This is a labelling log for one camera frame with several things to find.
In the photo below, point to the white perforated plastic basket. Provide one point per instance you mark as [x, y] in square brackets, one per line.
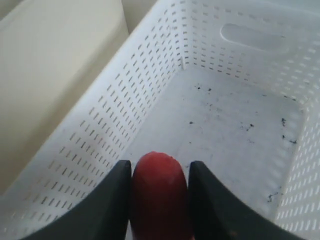
[234, 84]

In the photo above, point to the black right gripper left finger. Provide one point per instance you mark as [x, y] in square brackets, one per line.
[101, 215]

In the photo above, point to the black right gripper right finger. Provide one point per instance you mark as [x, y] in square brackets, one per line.
[217, 214]

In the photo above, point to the red sausage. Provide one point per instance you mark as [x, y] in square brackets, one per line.
[159, 199]

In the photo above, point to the cream plastic storage bin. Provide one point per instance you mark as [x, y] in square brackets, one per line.
[50, 52]

